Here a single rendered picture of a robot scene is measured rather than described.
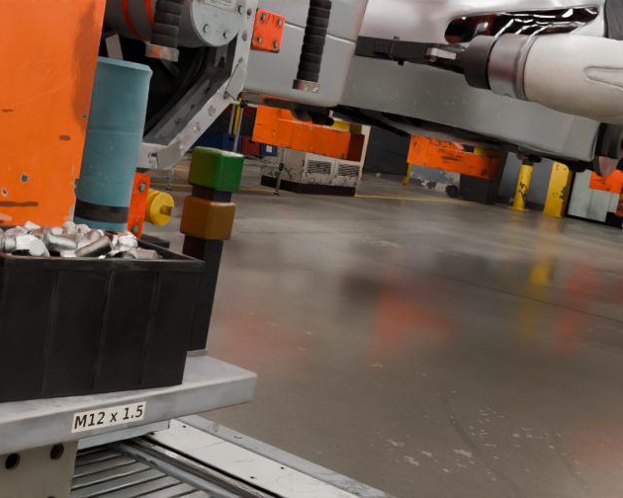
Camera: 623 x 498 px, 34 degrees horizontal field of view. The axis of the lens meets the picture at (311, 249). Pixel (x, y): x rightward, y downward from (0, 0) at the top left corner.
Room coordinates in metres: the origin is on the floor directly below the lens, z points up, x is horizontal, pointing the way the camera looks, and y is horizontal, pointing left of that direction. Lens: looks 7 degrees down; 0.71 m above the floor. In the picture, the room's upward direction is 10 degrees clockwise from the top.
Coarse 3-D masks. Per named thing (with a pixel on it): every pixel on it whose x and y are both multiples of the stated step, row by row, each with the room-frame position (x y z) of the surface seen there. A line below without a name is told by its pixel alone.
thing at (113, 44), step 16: (112, 32) 1.69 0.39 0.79; (112, 48) 1.69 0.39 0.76; (128, 48) 1.93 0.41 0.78; (144, 48) 1.77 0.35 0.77; (176, 48) 1.87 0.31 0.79; (192, 48) 1.85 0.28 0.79; (144, 64) 1.89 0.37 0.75; (160, 64) 1.80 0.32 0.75; (176, 64) 1.85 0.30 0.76; (192, 64) 1.83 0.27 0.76; (160, 80) 1.84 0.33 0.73; (176, 80) 1.83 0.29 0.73; (160, 96) 1.81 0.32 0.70; (176, 96) 1.81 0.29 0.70; (160, 112) 1.78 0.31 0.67; (144, 128) 1.75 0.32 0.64
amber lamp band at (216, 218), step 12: (192, 204) 0.99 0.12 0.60; (204, 204) 0.98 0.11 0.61; (216, 204) 0.98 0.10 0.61; (228, 204) 1.00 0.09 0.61; (192, 216) 0.99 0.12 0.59; (204, 216) 0.98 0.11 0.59; (216, 216) 0.98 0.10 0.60; (228, 216) 1.00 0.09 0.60; (180, 228) 1.00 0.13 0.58; (192, 228) 0.99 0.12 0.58; (204, 228) 0.98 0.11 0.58; (216, 228) 0.99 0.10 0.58; (228, 228) 1.00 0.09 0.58; (216, 240) 0.99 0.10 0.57
